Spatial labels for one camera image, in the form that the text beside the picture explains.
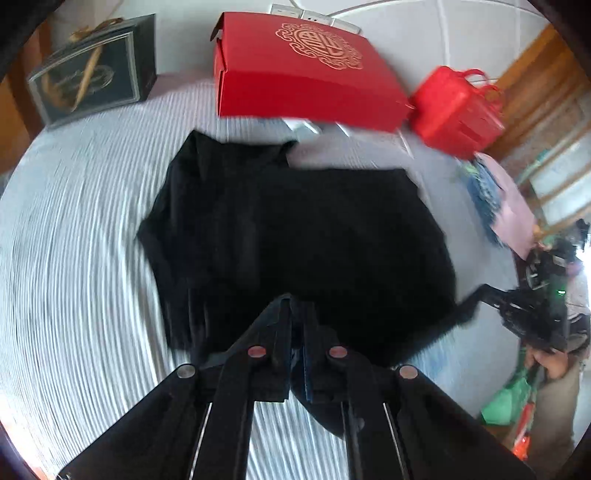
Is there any black garment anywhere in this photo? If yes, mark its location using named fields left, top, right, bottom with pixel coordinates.
left=136, top=129, right=484, bottom=439

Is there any person's right hand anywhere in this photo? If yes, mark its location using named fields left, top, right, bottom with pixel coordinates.
left=524, top=346, right=569, bottom=380

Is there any pink and blue folded cloth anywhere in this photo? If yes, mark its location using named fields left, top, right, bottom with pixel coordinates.
left=463, top=153, right=537, bottom=260

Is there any green plastic bag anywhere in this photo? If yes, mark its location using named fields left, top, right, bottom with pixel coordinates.
left=481, top=371, right=532, bottom=426

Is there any striped light blue bedsheet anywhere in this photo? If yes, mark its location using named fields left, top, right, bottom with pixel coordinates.
left=1, top=75, right=519, bottom=479

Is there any red plastic case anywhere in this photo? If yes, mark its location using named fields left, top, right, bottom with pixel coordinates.
left=409, top=66, right=504, bottom=160

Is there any large red gift box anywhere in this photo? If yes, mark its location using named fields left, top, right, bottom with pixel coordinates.
left=211, top=12, right=413, bottom=132

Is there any dark green gift bag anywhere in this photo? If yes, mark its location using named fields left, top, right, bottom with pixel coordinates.
left=28, top=14, right=156, bottom=128

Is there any wooden headboard frame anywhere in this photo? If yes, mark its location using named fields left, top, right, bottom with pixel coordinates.
left=487, top=25, right=590, bottom=161

